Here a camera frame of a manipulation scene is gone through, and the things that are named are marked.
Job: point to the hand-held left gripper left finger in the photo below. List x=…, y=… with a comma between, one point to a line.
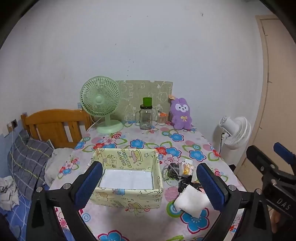
x=89, y=185

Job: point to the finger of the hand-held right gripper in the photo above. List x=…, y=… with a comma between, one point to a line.
x=261, y=160
x=283, y=151

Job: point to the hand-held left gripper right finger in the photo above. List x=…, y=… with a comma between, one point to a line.
x=211, y=187

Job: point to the white cloth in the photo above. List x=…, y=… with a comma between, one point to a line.
x=192, y=201
x=8, y=192

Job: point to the black soft item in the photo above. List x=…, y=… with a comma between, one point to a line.
x=185, y=184

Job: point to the bear print tissue packet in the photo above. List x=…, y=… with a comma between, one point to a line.
x=186, y=169

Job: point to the yellow printed storage box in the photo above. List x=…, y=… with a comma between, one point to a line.
x=126, y=197

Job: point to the person's right hand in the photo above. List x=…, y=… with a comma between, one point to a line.
x=275, y=220

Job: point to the white standing fan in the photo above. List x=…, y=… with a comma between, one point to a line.
x=238, y=132

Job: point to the small white packet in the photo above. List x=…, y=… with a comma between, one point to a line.
x=187, y=160

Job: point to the beige door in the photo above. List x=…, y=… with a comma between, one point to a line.
x=277, y=92

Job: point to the floral tablecloth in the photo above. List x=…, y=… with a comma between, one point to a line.
x=138, y=143

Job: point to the grey plaid pillow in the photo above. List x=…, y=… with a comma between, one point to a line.
x=27, y=162

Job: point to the wooden bed headboard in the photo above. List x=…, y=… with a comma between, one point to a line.
x=53, y=125

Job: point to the purple plush rabbit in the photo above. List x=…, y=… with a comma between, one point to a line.
x=181, y=115

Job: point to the crumpled white cloth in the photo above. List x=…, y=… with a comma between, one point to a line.
x=8, y=192

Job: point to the blue bed sheet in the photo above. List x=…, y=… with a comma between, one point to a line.
x=13, y=222

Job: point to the small jar with orange lid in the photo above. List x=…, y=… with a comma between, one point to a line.
x=161, y=119

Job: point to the green desk fan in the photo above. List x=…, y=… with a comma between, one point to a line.
x=99, y=99

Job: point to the glass mug with green lid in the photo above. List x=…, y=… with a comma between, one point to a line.
x=145, y=118

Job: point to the green printed board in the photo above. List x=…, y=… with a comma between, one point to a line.
x=138, y=90

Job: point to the wall socket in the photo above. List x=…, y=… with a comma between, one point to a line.
x=13, y=124

